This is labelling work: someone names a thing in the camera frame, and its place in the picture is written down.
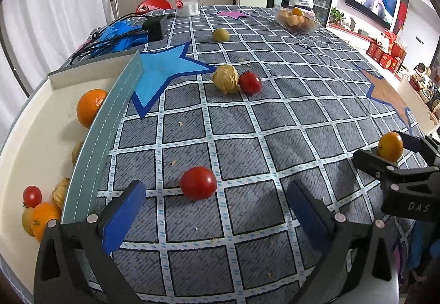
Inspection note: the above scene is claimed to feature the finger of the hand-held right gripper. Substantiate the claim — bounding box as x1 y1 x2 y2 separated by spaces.
392 130 440 167
351 149 440 188

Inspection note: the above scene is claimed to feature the potted green plant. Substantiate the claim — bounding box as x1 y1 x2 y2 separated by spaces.
329 8 346 26

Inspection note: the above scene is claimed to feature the black power adapter with cable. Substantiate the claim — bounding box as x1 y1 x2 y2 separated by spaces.
70 13 172 66

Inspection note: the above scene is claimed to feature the blue garment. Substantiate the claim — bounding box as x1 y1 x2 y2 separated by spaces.
395 218 440 284

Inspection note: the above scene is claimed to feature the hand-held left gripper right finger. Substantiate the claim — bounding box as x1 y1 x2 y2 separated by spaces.
287 180 401 304

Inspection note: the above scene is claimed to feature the olive green round fruit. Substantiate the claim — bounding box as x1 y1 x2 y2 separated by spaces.
71 141 84 166

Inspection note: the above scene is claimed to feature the stack of red gift boxes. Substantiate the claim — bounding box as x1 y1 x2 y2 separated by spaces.
366 31 406 79

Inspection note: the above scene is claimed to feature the blue plastic bag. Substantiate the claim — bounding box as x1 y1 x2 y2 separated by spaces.
91 20 148 57

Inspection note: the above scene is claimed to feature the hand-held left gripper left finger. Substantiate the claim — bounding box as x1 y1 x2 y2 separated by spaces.
33 179 148 304

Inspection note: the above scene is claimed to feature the red wall banner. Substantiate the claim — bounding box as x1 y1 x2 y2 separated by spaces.
395 0 409 35

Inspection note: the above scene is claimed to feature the red cherry tomato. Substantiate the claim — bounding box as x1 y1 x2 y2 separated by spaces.
22 185 42 208
238 71 262 95
179 167 218 201

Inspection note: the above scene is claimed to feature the grey checked tablecloth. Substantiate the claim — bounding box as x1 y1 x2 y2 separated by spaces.
62 5 427 304

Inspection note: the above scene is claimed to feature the red plastic stool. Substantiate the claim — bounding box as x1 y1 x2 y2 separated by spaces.
136 0 172 16

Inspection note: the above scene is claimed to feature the clear glass bowl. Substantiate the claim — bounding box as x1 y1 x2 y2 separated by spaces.
274 5 322 35

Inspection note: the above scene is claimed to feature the shallow white tray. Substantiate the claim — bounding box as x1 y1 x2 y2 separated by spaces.
0 49 143 304

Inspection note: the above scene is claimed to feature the yellow-green round fruit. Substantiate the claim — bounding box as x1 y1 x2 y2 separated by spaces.
21 207 36 237
212 28 230 43

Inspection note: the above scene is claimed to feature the white curtain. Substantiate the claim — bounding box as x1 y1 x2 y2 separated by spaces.
0 0 119 140

